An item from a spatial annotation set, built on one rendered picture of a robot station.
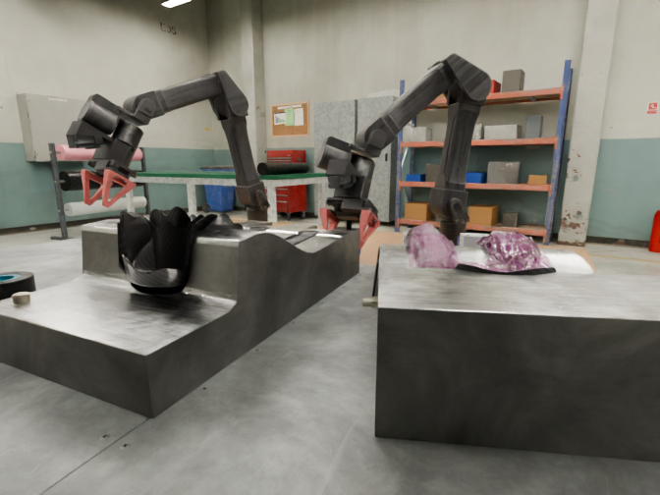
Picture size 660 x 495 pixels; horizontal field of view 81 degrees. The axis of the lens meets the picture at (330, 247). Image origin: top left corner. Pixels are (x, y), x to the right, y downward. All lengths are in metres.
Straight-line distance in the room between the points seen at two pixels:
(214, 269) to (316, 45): 7.16
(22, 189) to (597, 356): 7.25
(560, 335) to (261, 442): 0.24
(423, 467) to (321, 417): 0.09
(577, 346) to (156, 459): 0.31
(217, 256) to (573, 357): 0.34
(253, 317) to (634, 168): 5.69
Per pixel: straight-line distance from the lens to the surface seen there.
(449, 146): 0.97
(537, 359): 0.33
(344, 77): 7.10
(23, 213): 7.34
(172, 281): 0.48
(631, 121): 5.98
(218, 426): 0.37
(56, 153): 6.36
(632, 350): 0.35
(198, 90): 1.14
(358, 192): 0.83
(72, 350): 0.44
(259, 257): 0.46
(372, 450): 0.34
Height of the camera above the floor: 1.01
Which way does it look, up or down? 12 degrees down
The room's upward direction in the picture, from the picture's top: straight up
